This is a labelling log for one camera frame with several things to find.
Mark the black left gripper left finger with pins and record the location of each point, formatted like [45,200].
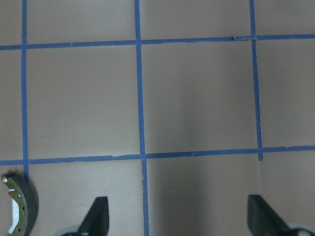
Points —
[96,222]

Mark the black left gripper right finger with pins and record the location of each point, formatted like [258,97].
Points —
[262,220]

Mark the olive brake shoe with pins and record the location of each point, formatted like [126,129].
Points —
[24,204]

